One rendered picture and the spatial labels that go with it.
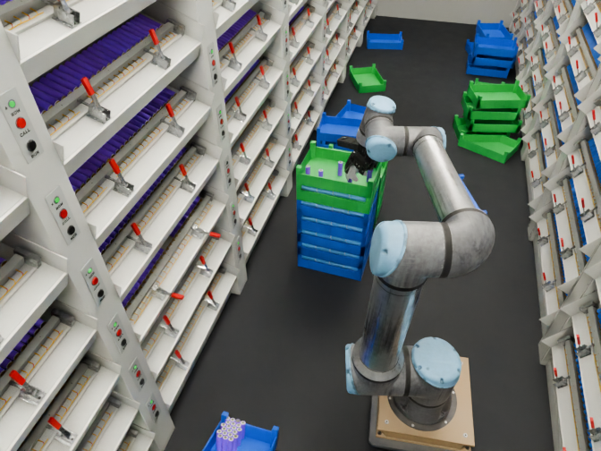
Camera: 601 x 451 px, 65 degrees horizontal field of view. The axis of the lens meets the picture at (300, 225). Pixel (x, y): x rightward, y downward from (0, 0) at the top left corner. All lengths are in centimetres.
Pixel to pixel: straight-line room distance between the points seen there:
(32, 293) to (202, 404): 96
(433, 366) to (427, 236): 59
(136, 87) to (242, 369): 113
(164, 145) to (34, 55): 50
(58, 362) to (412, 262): 78
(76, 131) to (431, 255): 75
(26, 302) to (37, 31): 49
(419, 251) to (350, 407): 97
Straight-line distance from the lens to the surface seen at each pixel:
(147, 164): 127
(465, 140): 306
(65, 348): 118
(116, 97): 115
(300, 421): 178
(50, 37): 97
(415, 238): 95
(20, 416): 113
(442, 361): 148
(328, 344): 193
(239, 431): 169
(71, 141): 104
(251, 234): 215
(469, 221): 102
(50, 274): 106
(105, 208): 116
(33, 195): 94
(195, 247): 158
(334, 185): 181
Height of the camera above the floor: 162
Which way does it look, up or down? 43 degrees down
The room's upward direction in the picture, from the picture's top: 1 degrees counter-clockwise
